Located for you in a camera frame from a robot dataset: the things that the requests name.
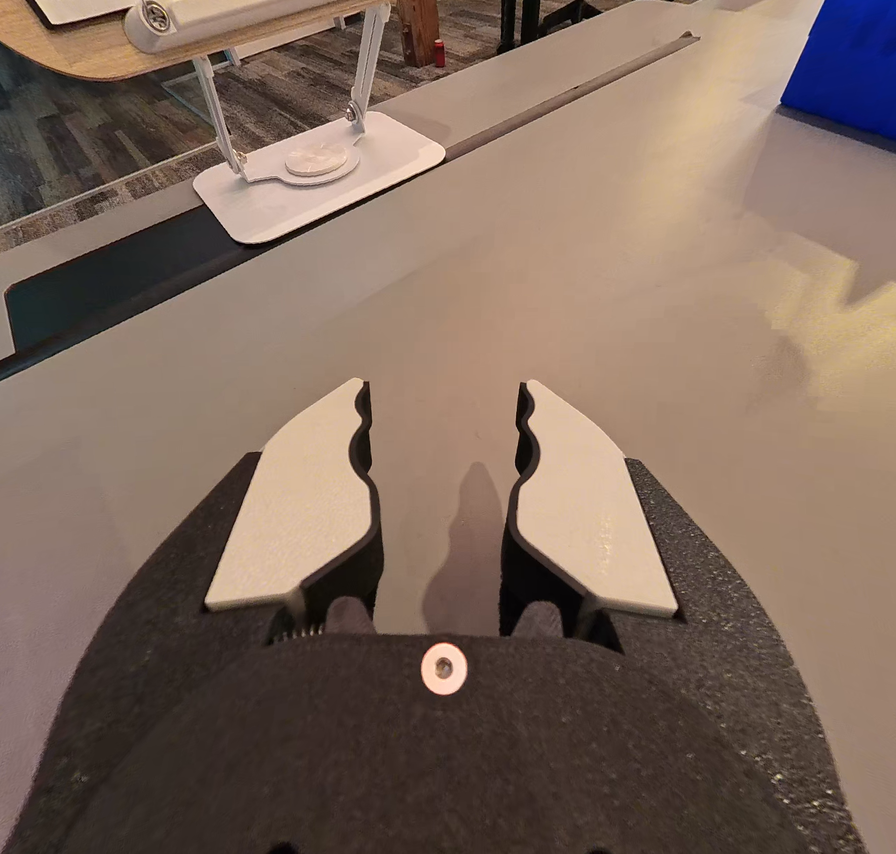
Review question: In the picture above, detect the black desk frame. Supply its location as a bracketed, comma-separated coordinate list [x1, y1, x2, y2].
[497, 0, 534, 55]

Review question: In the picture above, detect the white stand with wooden board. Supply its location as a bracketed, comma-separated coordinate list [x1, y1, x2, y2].
[0, 0, 484, 246]

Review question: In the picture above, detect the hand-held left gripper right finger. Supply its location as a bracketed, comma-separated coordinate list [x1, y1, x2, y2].
[499, 379, 680, 620]

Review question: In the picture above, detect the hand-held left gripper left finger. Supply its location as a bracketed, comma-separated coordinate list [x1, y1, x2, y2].
[204, 378, 385, 615]

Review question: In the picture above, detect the blue plastic bin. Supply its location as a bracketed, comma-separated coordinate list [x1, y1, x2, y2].
[779, 0, 896, 142]

